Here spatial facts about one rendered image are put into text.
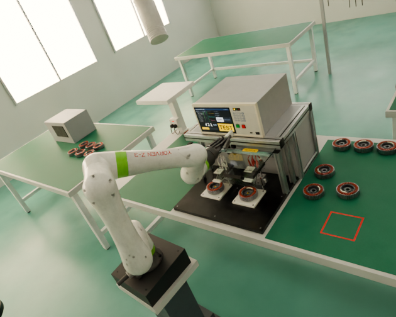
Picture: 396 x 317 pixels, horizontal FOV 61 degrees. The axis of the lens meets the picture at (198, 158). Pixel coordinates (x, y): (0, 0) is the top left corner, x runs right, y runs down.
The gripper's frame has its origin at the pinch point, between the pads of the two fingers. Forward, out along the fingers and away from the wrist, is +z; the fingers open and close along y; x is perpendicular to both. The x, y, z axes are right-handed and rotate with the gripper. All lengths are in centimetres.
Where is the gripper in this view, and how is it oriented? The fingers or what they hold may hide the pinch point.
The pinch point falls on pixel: (229, 135)
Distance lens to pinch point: 184.1
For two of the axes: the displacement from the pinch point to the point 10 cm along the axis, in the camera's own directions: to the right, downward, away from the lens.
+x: -3.0, -8.2, -4.8
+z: 5.7, -5.6, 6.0
